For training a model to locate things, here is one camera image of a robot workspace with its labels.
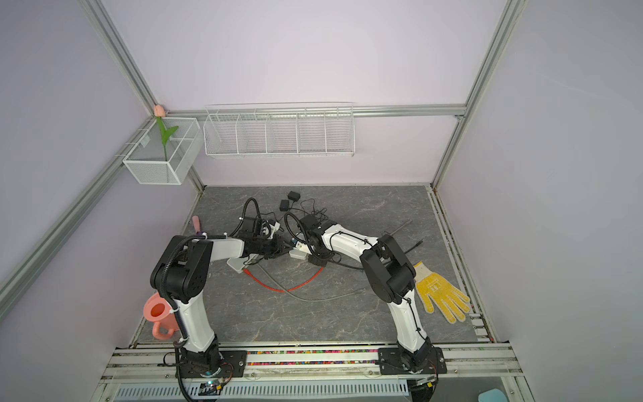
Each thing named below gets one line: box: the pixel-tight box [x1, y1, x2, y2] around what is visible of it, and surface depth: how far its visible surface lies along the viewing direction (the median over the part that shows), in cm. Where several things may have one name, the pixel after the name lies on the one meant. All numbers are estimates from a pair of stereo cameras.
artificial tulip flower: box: [153, 104, 179, 162], surface depth 92 cm
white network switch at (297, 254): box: [288, 249, 307, 261], surface depth 98 cm
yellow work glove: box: [413, 261, 471, 325], surface depth 87 cm
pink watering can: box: [143, 292, 180, 341], surface depth 75 cm
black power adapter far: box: [287, 190, 301, 202], surface depth 118 cm
